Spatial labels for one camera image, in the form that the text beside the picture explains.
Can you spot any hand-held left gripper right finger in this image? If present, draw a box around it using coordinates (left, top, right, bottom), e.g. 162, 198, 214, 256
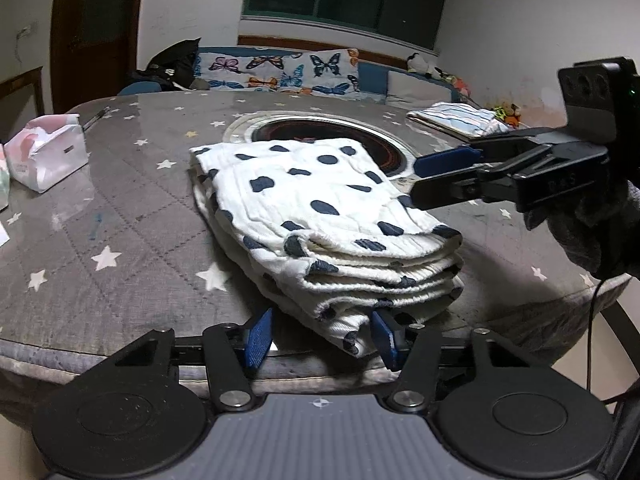
371, 309, 545, 412

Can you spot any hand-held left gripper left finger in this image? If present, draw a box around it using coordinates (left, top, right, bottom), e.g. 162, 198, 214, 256
102, 307, 275, 412

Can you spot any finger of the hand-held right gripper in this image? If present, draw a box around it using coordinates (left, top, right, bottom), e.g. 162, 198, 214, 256
409, 152, 538, 212
413, 127, 571, 179

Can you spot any white polka dot garment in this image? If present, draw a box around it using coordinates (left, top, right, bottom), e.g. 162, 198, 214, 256
189, 137, 467, 359

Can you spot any person's right hand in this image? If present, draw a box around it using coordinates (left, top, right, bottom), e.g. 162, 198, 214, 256
524, 180, 640, 281

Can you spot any folded striped cloth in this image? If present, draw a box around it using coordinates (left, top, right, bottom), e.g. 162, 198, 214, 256
406, 102, 512, 142

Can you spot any round built-in table cooker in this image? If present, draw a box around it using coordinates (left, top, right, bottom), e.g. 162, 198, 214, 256
223, 111, 418, 179

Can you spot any grey cushion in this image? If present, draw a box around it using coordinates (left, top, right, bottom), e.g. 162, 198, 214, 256
386, 70, 460, 109

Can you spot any colourful toy pile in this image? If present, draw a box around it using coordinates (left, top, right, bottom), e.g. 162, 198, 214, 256
492, 101, 523, 127

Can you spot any black white plush toy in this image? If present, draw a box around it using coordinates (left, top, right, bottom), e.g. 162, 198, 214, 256
406, 52, 435, 78

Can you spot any blue sofa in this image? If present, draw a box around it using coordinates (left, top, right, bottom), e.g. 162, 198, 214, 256
192, 46, 473, 107

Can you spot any butterfly print cushion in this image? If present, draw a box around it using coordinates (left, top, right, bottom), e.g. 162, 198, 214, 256
196, 48, 362, 98

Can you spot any black pen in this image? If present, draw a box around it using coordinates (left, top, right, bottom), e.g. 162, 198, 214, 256
81, 106, 112, 130

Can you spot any blue chair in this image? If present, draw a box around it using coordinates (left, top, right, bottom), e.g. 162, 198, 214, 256
116, 81, 165, 97

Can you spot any pink white tissue pack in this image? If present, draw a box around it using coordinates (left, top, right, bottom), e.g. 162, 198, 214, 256
2, 114, 89, 194

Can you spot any black bag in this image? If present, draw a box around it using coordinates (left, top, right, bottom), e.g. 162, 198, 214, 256
127, 37, 202, 93

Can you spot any green white packet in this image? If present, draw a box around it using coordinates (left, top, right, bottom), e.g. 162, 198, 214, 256
0, 155, 12, 212

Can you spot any wooden chair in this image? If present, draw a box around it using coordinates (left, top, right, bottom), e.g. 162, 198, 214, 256
0, 66, 47, 130

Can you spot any dark wooden door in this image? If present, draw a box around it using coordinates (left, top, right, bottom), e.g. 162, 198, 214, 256
50, 0, 147, 115

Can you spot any black cable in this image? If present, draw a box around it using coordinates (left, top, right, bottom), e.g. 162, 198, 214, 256
587, 274, 640, 406

